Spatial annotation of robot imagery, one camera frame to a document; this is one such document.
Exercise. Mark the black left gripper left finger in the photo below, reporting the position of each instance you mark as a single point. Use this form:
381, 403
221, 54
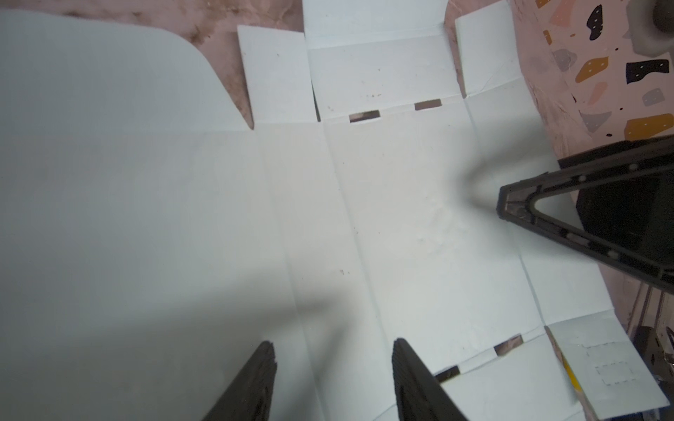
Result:
249, 396

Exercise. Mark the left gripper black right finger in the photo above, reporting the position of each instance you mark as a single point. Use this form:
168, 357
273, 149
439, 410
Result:
419, 395

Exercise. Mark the mint paper box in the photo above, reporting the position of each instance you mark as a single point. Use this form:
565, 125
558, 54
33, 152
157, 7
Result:
151, 238

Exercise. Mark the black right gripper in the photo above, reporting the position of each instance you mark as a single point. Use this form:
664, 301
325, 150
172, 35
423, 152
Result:
623, 196

